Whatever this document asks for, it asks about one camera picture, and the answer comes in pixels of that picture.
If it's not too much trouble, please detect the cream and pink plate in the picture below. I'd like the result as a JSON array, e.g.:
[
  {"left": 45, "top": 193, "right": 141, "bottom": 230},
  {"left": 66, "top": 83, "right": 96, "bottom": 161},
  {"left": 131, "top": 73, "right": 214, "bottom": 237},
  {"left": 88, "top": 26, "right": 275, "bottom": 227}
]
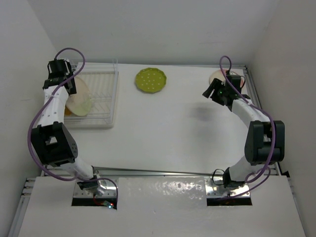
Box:
[{"left": 209, "top": 70, "right": 245, "bottom": 89}]

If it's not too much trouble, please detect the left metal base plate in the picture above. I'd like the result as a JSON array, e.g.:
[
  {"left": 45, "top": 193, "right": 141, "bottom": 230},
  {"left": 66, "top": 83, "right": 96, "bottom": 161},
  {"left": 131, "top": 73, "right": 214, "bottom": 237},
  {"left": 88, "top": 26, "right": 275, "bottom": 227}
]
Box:
[{"left": 73, "top": 180, "right": 117, "bottom": 198}]

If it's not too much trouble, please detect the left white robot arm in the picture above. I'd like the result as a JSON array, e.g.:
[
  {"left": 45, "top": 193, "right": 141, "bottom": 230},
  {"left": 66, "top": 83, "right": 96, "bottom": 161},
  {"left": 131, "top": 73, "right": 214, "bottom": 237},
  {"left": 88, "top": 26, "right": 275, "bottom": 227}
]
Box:
[{"left": 28, "top": 59, "right": 94, "bottom": 180}]

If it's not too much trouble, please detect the metal base plate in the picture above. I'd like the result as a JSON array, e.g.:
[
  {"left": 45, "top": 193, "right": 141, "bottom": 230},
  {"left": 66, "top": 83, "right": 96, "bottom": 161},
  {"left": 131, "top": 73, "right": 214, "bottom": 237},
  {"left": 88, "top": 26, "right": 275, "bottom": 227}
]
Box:
[
  {"left": 204, "top": 177, "right": 250, "bottom": 198},
  {"left": 73, "top": 180, "right": 117, "bottom": 198}
]

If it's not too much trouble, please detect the orange plate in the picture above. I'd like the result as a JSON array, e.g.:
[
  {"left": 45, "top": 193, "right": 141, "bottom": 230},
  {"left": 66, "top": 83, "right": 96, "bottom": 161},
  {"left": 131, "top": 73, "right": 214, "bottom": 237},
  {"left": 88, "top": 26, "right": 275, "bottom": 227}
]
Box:
[{"left": 64, "top": 107, "right": 72, "bottom": 116}]

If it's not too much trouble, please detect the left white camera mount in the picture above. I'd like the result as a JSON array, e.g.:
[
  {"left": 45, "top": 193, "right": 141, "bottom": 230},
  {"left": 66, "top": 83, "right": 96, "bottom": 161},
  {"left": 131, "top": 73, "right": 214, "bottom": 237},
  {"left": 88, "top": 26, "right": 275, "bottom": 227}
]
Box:
[{"left": 58, "top": 58, "right": 73, "bottom": 75}]

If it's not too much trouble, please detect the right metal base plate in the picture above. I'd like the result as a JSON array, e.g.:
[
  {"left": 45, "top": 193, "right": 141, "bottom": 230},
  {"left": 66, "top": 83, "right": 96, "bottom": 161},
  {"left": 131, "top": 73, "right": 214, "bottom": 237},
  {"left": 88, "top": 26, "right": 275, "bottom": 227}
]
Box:
[{"left": 204, "top": 177, "right": 250, "bottom": 198}]

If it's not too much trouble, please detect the aluminium frame rail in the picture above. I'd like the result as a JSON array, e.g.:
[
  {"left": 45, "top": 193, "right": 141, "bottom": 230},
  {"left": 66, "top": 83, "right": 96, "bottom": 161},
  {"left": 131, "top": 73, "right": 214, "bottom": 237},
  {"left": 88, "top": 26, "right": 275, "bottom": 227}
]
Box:
[{"left": 242, "top": 66, "right": 281, "bottom": 176}]

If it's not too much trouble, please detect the small green circuit board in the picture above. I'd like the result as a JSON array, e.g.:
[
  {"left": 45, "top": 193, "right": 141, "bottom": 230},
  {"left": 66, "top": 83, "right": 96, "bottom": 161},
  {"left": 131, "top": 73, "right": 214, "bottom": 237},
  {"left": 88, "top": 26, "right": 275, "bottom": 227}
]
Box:
[{"left": 103, "top": 200, "right": 114, "bottom": 208}]

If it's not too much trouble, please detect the clear plastic dish rack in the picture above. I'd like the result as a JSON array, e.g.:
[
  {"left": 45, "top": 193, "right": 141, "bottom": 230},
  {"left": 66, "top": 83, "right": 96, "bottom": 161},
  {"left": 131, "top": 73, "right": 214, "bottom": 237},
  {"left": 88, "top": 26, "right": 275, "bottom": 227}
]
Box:
[{"left": 64, "top": 59, "right": 119, "bottom": 129}]

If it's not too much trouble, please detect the green polka dot plate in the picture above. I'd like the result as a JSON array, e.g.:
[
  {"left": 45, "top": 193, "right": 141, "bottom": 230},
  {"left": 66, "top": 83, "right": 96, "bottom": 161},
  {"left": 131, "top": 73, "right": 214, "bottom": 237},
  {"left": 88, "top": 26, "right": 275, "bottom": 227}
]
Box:
[{"left": 135, "top": 68, "right": 167, "bottom": 93}]

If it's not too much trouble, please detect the cream and green plate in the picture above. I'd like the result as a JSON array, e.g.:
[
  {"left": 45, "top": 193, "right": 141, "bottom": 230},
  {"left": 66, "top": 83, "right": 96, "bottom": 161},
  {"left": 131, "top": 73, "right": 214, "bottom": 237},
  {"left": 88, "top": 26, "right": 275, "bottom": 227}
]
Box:
[{"left": 66, "top": 77, "right": 92, "bottom": 117}]

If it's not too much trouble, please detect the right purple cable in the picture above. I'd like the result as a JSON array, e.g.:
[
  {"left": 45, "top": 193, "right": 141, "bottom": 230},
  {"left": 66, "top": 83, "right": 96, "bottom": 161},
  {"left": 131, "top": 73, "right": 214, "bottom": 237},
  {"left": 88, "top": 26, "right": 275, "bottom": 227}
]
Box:
[{"left": 219, "top": 55, "right": 276, "bottom": 199}]

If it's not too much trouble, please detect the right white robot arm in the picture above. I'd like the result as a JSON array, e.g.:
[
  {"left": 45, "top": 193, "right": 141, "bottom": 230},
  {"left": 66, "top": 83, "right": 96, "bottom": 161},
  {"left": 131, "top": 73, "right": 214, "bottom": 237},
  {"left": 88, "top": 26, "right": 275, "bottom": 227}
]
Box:
[{"left": 202, "top": 75, "right": 285, "bottom": 189}]

